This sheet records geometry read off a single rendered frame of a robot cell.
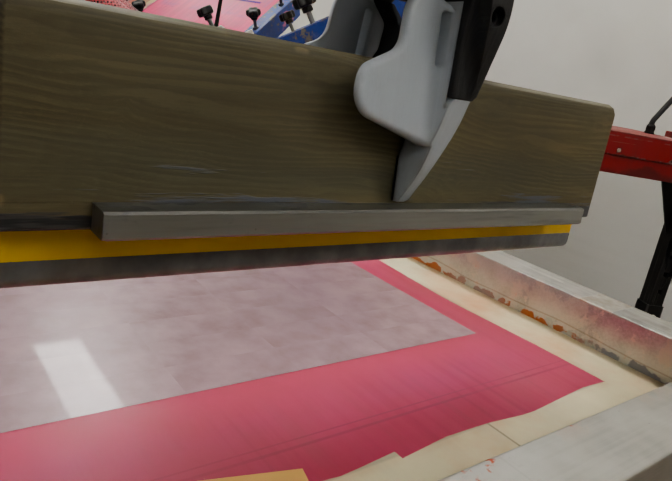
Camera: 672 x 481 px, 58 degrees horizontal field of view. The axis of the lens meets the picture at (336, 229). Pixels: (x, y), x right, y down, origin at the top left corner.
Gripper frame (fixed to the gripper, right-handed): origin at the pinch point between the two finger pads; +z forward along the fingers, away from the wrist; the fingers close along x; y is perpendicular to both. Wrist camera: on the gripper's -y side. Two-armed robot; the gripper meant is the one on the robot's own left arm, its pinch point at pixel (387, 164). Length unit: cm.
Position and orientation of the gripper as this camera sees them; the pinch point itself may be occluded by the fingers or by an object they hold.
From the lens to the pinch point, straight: 31.2
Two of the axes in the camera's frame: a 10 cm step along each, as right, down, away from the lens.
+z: -1.8, 9.5, 2.6
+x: 6.0, 3.1, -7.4
